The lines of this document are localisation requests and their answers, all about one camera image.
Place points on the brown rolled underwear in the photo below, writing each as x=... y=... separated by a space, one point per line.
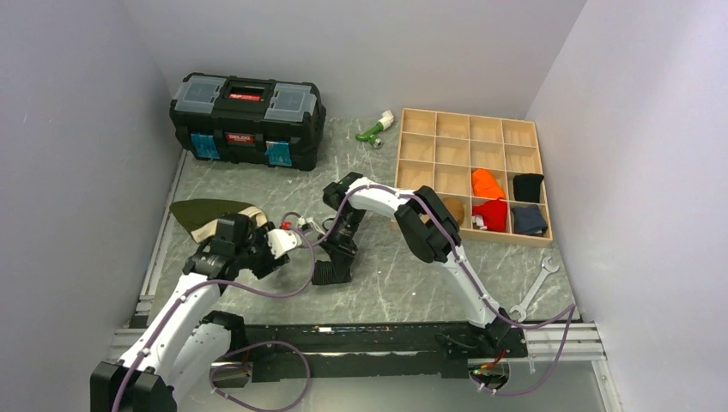
x=456 y=208

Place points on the wooden compartment tray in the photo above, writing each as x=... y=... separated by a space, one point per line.
x=442 y=149

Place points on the black striped underwear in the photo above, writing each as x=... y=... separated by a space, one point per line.
x=330 y=273

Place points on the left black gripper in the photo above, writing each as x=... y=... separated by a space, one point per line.
x=269 y=263

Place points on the red rolled underwear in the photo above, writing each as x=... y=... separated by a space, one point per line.
x=491 y=216

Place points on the orange rolled underwear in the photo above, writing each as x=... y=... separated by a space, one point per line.
x=484 y=184

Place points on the green and white pipe fitting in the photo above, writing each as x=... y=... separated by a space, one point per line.
x=371 y=136

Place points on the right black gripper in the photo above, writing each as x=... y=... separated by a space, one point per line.
x=338 y=247

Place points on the olive green underwear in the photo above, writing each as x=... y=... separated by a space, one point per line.
x=199 y=216

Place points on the silver wrench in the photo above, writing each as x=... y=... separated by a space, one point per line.
x=520 y=310

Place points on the navy blue rolled underwear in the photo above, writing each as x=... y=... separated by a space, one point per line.
x=528 y=220

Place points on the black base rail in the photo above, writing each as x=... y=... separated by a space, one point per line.
x=273 y=352

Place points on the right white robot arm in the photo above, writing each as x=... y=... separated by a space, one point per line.
x=430 y=231

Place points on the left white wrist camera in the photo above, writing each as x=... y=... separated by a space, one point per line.
x=281 y=241

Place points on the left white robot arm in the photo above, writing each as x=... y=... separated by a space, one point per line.
x=186 y=336

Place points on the black rolled underwear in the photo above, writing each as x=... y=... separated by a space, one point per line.
x=527 y=187

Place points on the aluminium frame rail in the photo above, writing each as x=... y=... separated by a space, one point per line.
x=123 y=337

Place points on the black plastic toolbox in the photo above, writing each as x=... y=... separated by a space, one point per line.
x=243 y=120

